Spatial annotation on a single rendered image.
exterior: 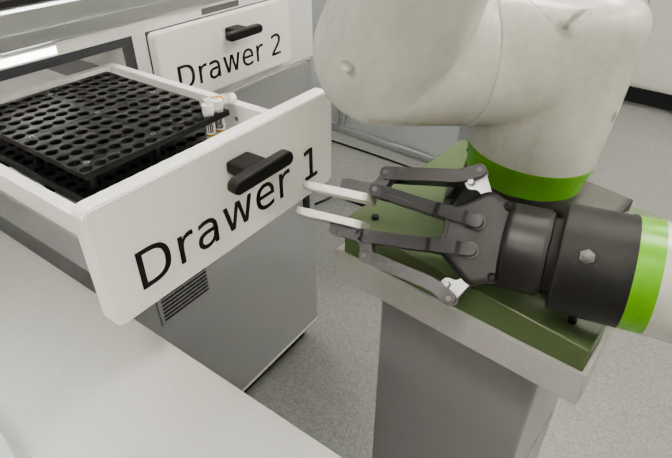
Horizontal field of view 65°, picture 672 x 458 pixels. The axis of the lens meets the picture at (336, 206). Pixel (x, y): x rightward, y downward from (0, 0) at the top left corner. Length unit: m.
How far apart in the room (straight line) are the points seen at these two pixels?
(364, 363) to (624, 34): 1.15
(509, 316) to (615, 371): 1.14
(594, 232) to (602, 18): 0.17
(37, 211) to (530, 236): 0.42
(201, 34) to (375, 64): 0.49
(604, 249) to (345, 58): 0.24
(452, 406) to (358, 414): 0.70
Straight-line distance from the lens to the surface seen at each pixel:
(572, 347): 0.51
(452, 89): 0.44
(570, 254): 0.44
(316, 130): 0.56
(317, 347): 1.51
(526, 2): 0.47
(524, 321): 0.51
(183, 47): 0.84
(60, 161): 0.54
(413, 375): 0.71
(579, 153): 0.53
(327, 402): 1.40
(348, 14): 0.40
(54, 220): 0.50
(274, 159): 0.46
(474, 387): 0.66
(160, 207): 0.43
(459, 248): 0.47
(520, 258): 0.45
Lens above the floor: 1.13
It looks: 33 degrees down
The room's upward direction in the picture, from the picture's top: straight up
